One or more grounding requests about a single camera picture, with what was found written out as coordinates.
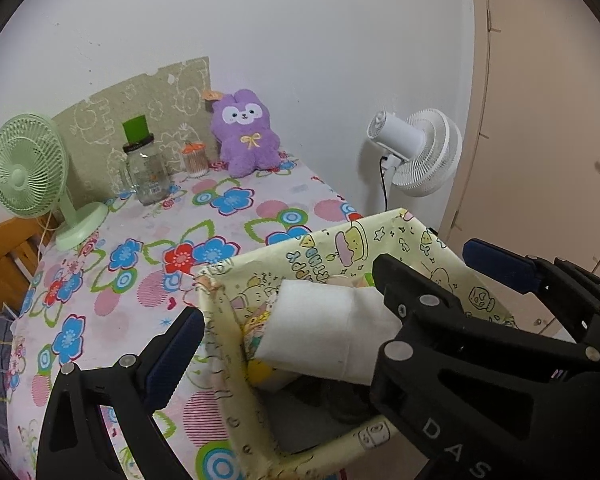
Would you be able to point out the green patterned board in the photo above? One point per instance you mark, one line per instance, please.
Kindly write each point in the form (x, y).
(105, 105)

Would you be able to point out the wooden bed headboard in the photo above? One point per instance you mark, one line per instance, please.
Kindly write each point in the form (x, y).
(0, 255)

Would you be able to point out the yellow cartoon tissue pack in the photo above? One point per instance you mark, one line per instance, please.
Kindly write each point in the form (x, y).
(261, 371)

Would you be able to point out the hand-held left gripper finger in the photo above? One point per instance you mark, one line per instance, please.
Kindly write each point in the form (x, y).
(177, 355)

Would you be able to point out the green desk fan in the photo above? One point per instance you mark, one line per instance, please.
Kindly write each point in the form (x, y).
(25, 170)

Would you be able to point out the purple plush bunny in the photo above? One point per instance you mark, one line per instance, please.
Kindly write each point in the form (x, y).
(245, 145)

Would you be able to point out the white fan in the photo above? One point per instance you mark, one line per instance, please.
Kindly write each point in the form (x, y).
(425, 150)

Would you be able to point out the beige door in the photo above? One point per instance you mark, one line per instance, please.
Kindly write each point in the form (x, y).
(545, 110)

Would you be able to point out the white cloth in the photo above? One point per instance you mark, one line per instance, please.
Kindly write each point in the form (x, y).
(320, 330)

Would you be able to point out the yellow cartoon print storage box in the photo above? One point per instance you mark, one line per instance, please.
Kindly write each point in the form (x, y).
(330, 250)

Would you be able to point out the glass jar mug green lid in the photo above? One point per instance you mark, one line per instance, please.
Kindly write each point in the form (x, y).
(147, 175)

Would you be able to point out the floral tablecloth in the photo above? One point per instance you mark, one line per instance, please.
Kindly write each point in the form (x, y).
(145, 300)

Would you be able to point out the cotton swab jar orange lid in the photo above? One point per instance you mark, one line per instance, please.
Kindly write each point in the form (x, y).
(195, 162)

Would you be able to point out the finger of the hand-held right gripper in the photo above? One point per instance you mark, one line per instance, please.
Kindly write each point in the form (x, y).
(500, 262)
(420, 290)

